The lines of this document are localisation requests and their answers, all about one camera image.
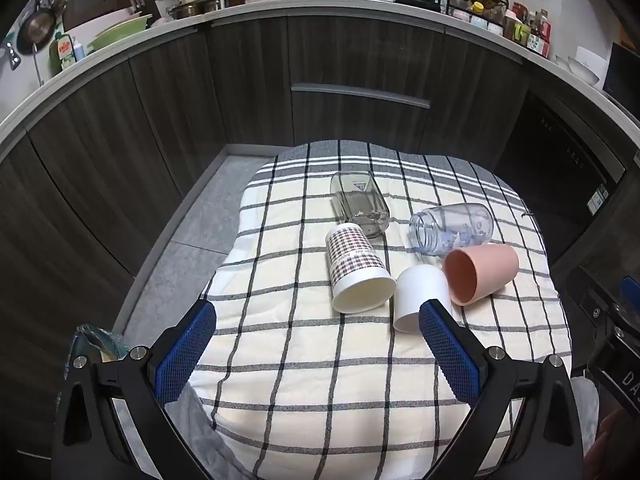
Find green dish soap bottle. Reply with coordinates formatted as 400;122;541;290
48;32;77;79

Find black screen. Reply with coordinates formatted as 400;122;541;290
602;42;640;111

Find pink cup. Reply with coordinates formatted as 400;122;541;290
442;243;520;307

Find white cup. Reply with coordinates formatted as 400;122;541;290
392;264;454;335

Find black and white checked cloth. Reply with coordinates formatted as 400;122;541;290
192;140;574;480

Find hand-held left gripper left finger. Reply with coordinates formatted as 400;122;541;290
51;299;221;480

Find green plastic bag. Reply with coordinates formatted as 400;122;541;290
67;324;126;367

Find group of condiment bottles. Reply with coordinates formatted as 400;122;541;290
504;2;552;57

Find grey cloth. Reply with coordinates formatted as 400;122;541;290
570;375;601;463

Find dark wood kitchen cabinets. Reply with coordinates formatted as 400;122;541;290
0;10;532;461

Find black dishwasher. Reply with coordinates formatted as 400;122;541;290
492;91;627;241

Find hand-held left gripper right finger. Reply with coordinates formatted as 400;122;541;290
418;298;587;480

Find green tray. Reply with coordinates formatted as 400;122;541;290
87;12;154;54

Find metal pot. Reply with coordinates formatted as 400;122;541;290
169;0;222;19

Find checked pattern paper cup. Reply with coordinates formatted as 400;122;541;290
325;222;398;313

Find stack of white bowls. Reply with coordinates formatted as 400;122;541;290
554;46;609;87

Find smoky clear square cup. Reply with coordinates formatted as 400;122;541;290
330;170;392;240

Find clear blue-tinted glass jar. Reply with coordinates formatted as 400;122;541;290
409;203;494;257

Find metal drawer handle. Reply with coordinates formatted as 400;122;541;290
290;82;431;109

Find hanging frying pan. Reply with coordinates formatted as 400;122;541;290
16;7;56;56

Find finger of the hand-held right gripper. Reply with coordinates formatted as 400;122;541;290
564;266;623;333
619;274;640;323

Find white kitchen countertop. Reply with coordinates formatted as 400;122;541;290
0;0;640;153

